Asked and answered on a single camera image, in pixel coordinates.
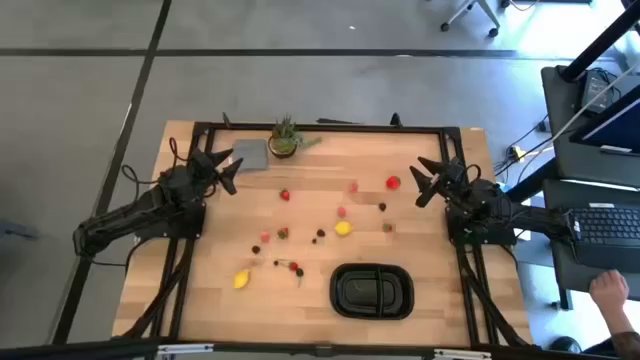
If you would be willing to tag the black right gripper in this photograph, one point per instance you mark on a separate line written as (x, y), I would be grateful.
(452, 179)

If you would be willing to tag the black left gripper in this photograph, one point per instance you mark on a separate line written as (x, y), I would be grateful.
(202, 172)

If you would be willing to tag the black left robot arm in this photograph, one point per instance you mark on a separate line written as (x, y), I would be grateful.
(125, 215)

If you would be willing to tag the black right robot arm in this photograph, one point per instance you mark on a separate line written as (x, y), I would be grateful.
(525, 215)

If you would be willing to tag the person's forearm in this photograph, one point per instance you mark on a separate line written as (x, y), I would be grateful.
(625, 330)

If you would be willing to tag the black plastic tupperware container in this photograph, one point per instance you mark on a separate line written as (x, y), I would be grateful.
(360, 292)

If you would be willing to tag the grey folded cloth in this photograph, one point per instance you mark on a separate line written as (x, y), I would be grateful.
(252, 155)

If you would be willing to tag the red round toy fruit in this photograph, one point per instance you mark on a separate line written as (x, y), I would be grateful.
(393, 182)

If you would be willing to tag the potted succulent plant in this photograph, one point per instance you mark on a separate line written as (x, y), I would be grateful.
(284, 142)

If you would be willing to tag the red toy strawberry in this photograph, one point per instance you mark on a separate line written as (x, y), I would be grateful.
(387, 227)
(284, 194)

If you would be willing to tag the pink toy fruit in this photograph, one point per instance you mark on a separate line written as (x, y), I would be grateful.
(353, 187)
(341, 211)

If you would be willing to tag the pink toy strawberry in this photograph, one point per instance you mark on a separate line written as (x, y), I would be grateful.
(265, 236)

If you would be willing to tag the red strawberry with green leaves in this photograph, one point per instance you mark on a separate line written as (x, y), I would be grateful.
(283, 233)

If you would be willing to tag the yellow toy lemon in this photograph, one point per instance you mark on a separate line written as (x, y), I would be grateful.
(343, 228)
(241, 279)

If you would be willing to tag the red strawberry with long stem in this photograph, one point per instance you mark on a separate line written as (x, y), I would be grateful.
(293, 266)

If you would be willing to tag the dark berry with green stem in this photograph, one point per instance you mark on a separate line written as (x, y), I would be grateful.
(299, 272)

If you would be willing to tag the black desk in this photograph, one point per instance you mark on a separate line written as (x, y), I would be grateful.
(590, 280)
(565, 130)

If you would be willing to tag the white and black office chair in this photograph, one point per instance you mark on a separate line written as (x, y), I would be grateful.
(487, 15)

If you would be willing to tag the black keyboard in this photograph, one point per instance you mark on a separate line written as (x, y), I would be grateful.
(605, 225)

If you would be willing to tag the black power adapter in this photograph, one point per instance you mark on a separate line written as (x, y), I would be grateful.
(597, 90)

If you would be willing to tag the dark monitor screen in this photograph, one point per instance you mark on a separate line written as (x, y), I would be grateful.
(615, 125)

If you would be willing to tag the person's hand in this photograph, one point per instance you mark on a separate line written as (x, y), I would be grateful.
(607, 290)

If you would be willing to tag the black pole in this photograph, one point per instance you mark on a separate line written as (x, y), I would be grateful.
(600, 42)

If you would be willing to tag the black frame clamp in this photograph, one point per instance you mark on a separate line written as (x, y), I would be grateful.
(226, 120)
(395, 120)

